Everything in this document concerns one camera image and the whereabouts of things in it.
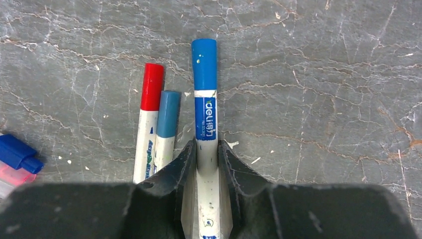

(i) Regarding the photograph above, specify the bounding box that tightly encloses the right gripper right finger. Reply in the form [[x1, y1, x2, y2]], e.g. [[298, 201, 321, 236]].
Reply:
[[218, 140, 417, 239]]

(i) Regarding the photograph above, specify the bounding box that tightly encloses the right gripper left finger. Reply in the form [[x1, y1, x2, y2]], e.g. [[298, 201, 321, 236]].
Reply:
[[0, 140, 197, 239]]

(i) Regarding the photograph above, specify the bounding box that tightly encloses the red capped marker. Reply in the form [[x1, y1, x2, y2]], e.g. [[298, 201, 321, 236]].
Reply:
[[133, 63, 164, 184]]

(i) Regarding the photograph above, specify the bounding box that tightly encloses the pink translucent marker cap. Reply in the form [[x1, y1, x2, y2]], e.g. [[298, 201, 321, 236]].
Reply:
[[0, 161, 37, 199]]

